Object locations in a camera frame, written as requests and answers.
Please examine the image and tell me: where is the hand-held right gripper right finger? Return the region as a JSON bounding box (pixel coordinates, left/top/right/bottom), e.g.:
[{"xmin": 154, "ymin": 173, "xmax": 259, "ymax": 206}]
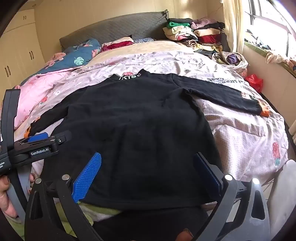
[{"xmin": 194, "ymin": 152, "xmax": 270, "ymax": 241}]

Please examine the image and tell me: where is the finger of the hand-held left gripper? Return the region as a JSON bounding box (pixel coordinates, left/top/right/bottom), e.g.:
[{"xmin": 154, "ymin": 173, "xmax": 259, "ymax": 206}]
[
  {"xmin": 47, "ymin": 130, "xmax": 73, "ymax": 146},
  {"xmin": 26, "ymin": 132, "xmax": 49, "ymax": 143}
]

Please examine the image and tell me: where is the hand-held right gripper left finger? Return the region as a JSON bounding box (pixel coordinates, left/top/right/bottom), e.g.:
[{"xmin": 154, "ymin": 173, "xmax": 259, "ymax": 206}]
[{"xmin": 24, "ymin": 152, "xmax": 102, "ymax": 241}]

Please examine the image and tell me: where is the black sweater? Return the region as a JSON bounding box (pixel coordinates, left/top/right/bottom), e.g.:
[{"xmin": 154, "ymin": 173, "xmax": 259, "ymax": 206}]
[{"xmin": 24, "ymin": 68, "xmax": 270, "ymax": 210}]

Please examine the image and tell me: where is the colourful clothes heap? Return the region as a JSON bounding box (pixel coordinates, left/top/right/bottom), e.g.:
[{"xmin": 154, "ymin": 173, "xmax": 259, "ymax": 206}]
[{"xmin": 245, "ymin": 29, "xmax": 296, "ymax": 77}]

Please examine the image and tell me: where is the pile of folded clothes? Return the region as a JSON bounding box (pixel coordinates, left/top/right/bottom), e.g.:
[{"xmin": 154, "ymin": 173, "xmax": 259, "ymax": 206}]
[{"xmin": 162, "ymin": 18, "xmax": 232, "ymax": 55}]

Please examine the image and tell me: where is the person's left hand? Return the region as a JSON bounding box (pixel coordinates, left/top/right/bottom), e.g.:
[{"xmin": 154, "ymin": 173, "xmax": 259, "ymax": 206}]
[{"xmin": 0, "ymin": 173, "xmax": 36, "ymax": 218}]

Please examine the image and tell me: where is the yellow-green garment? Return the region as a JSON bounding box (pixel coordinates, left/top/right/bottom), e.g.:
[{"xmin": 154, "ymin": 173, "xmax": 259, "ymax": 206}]
[{"xmin": 7, "ymin": 200, "xmax": 122, "ymax": 241}]

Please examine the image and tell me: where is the pink strawberry print quilt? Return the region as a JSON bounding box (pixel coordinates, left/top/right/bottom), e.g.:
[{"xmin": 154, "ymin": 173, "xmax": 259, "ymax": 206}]
[{"xmin": 14, "ymin": 50, "xmax": 289, "ymax": 223}]

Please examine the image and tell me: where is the dark cloth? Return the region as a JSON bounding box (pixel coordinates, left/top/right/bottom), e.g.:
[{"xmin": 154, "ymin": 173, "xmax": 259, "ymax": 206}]
[{"xmin": 92, "ymin": 206, "xmax": 208, "ymax": 241}]

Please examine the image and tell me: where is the cream wardrobe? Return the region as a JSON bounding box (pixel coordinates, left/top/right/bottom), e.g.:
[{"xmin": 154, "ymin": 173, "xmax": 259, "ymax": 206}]
[{"xmin": 0, "ymin": 8, "xmax": 48, "ymax": 93}]

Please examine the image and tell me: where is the teal floral pillow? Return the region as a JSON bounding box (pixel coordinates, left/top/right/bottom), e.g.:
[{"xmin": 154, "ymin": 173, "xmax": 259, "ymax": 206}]
[{"xmin": 46, "ymin": 38, "xmax": 102, "ymax": 75}]

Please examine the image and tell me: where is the red plastic bag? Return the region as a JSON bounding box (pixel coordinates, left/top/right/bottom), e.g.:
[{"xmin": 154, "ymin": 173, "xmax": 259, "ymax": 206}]
[{"xmin": 245, "ymin": 74, "xmax": 264, "ymax": 93}]

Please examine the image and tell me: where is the red and cream folded cloth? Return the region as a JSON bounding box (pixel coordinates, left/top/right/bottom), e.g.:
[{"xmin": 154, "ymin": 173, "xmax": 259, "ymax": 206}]
[{"xmin": 102, "ymin": 37, "xmax": 135, "ymax": 52}]

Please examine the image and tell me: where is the grey quilted headboard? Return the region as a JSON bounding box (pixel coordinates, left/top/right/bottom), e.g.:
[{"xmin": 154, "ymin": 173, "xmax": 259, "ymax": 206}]
[{"xmin": 59, "ymin": 9, "xmax": 170, "ymax": 50}]

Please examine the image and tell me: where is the beige bed sheet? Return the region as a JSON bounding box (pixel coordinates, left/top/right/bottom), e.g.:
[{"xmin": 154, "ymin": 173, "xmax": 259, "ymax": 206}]
[{"xmin": 88, "ymin": 39, "xmax": 204, "ymax": 67}]

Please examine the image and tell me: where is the purple garment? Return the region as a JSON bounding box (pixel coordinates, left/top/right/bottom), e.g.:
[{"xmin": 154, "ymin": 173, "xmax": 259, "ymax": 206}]
[{"xmin": 227, "ymin": 53, "xmax": 241, "ymax": 66}]

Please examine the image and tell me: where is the blue patterned pillow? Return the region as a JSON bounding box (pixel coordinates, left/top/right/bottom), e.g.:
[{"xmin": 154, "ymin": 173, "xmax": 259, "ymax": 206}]
[{"xmin": 134, "ymin": 37, "xmax": 156, "ymax": 44}]

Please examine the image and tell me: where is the beige curtain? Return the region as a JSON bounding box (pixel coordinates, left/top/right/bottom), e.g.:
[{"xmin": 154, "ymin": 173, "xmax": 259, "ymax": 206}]
[{"xmin": 221, "ymin": 0, "xmax": 246, "ymax": 55}]

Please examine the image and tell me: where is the window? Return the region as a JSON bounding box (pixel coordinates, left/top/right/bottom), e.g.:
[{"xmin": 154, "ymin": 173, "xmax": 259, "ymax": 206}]
[{"xmin": 244, "ymin": 0, "xmax": 296, "ymax": 56}]

